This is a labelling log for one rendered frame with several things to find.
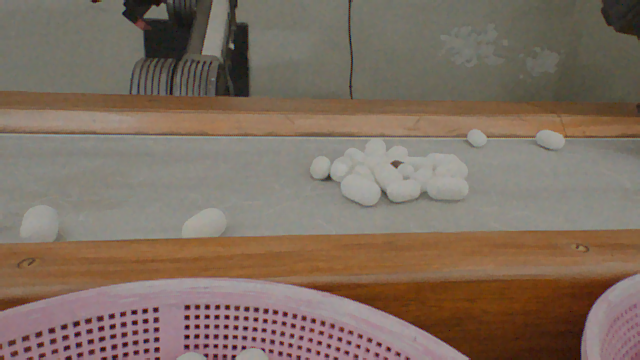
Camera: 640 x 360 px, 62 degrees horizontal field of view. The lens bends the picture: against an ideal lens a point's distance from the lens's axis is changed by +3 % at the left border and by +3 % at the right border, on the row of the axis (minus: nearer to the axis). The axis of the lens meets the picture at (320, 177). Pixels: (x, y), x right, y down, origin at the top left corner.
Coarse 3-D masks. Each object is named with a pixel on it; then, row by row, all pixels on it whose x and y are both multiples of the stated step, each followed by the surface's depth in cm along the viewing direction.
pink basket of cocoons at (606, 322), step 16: (624, 288) 26; (608, 304) 25; (624, 304) 26; (592, 320) 23; (608, 320) 25; (624, 320) 26; (592, 336) 22; (608, 336) 25; (624, 336) 26; (592, 352) 21; (608, 352) 24; (624, 352) 26
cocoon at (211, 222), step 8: (208, 208) 35; (200, 216) 34; (208, 216) 34; (216, 216) 35; (224, 216) 35; (184, 224) 34; (192, 224) 33; (200, 224) 33; (208, 224) 34; (216, 224) 34; (224, 224) 35; (184, 232) 33; (192, 232) 33; (200, 232) 33; (208, 232) 34; (216, 232) 34
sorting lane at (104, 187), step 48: (0, 144) 53; (48, 144) 54; (96, 144) 54; (144, 144) 55; (192, 144) 56; (240, 144) 57; (288, 144) 58; (336, 144) 59; (432, 144) 61; (528, 144) 63; (576, 144) 64; (624, 144) 64; (0, 192) 41; (48, 192) 42; (96, 192) 42; (144, 192) 43; (192, 192) 43; (240, 192) 44; (288, 192) 44; (336, 192) 45; (384, 192) 45; (480, 192) 46; (528, 192) 47; (576, 192) 48; (624, 192) 48; (0, 240) 34
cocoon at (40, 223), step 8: (32, 208) 34; (40, 208) 34; (48, 208) 34; (24, 216) 34; (32, 216) 33; (40, 216) 33; (48, 216) 33; (56, 216) 34; (24, 224) 32; (32, 224) 32; (40, 224) 33; (48, 224) 33; (56, 224) 34; (24, 232) 32; (32, 232) 32; (40, 232) 32; (48, 232) 33; (56, 232) 33; (24, 240) 32; (32, 240) 32; (40, 240) 33; (48, 240) 33
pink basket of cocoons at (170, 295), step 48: (96, 288) 24; (144, 288) 24; (192, 288) 25; (240, 288) 25; (288, 288) 25; (0, 336) 22; (48, 336) 23; (96, 336) 24; (144, 336) 24; (192, 336) 25; (240, 336) 25; (288, 336) 24; (336, 336) 24; (384, 336) 23; (432, 336) 22
